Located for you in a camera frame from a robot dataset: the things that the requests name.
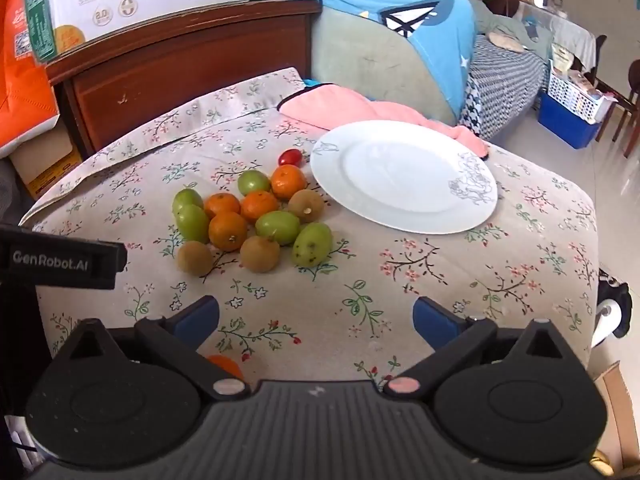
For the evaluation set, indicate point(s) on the blue plastic bin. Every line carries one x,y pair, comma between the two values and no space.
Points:
565,120

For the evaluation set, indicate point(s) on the pale green sofa armrest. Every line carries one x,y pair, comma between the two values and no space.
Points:
360,60

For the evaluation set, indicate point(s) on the white plastic basket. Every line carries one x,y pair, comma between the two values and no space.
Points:
575,95

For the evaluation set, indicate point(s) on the open cardboard box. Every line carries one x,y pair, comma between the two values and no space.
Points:
617,410

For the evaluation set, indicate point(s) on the floral cloth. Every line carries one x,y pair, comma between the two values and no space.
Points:
450,270

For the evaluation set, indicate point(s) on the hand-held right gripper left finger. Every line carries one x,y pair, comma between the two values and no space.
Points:
197,321

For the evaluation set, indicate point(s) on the houndstooth sofa cover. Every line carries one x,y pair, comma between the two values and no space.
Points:
505,75

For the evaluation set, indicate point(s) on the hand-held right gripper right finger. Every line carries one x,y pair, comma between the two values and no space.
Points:
434,321

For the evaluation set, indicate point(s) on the dark wooden chair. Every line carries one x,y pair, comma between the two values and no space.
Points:
627,105

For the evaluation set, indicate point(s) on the orange bag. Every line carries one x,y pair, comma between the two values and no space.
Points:
22,75

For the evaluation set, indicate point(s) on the pink towel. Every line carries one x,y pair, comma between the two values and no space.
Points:
340,107

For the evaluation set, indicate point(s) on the red cherry tomato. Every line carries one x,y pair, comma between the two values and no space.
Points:
290,157

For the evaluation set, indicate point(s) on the white plate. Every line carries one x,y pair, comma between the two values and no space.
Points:
400,175

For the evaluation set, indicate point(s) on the beige small pillow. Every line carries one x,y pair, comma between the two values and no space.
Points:
505,40

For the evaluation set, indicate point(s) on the brown wooden cabinet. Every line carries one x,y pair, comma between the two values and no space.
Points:
200,55

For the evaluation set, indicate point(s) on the black and white object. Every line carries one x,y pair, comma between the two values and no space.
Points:
612,305

